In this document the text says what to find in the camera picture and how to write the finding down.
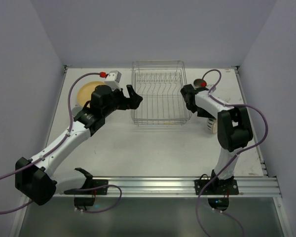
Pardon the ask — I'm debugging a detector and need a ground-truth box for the white blue striped bowl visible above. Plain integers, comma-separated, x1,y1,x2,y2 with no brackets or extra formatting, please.
207,118,218,134

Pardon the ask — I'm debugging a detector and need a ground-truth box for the white brown mug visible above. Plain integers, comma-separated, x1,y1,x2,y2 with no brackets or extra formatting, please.
193,79,207,88

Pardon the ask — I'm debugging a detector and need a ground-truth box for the yellow plate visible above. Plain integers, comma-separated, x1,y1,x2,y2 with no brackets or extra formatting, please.
76,81,105,107

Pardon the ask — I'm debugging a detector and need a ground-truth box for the clear glass cup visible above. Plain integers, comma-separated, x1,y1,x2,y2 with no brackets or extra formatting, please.
71,106,82,118

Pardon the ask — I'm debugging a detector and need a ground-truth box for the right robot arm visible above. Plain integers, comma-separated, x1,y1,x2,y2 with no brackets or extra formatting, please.
181,84,253,180

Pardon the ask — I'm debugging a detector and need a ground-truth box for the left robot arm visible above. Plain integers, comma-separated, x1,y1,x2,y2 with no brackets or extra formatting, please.
15,85,143,205

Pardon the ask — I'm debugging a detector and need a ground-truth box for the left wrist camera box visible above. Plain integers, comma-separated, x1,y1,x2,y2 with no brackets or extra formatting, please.
104,71,121,90

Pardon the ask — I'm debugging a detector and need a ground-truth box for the wire dish rack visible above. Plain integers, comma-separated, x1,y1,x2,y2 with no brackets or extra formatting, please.
131,60,191,126

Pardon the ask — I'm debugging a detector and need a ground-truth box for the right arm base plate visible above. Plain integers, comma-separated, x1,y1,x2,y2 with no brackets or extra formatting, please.
194,171,239,211

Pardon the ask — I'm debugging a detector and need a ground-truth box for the aluminium mounting rail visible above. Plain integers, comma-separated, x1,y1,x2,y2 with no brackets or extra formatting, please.
54,172,281,198

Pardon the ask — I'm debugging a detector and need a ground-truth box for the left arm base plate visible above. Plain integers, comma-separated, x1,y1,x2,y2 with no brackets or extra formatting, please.
63,178,109,207

